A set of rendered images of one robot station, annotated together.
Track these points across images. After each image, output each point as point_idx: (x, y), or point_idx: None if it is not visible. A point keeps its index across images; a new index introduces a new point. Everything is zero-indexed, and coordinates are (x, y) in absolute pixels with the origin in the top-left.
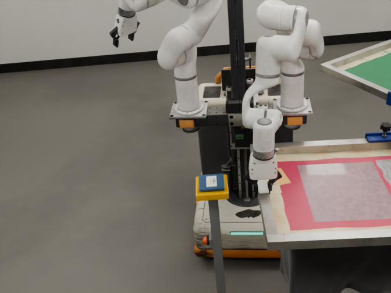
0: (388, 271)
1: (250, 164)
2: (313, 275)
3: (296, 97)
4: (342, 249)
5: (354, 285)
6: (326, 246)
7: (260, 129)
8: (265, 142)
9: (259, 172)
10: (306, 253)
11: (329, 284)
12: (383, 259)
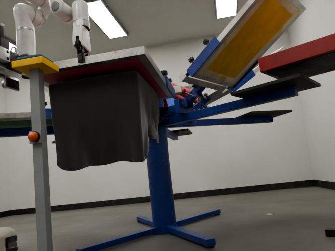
0: (155, 119)
1: (80, 30)
2: (143, 109)
3: (35, 48)
4: (146, 89)
5: (148, 133)
6: (154, 66)
7: (85, 2)
8: (87, 13)
9: (85, 39)
10: (140, 84)
11: (146, 124)
12: (153, 107)
